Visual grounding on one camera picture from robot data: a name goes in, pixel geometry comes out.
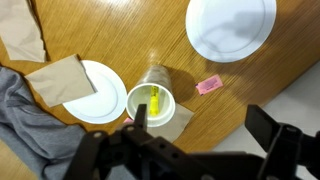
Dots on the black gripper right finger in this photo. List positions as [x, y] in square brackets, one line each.
[290, 153]

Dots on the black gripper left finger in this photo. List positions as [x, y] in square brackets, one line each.
[133, 156]

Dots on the yellow highlighter marker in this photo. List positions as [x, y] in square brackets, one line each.
[154, 101]

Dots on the white paper cup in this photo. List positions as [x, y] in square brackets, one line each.
[156, 75]

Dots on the pink sweetener packet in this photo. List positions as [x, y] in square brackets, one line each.
[128, 120]
[209, 85]

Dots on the small brown paper napkin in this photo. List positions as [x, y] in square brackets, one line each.
[181, 120]

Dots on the large white plate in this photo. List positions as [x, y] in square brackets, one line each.
[106, 100]

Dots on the grey cloth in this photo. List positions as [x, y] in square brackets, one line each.
[30, 133]

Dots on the small white plate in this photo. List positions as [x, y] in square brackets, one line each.
[230, 30]

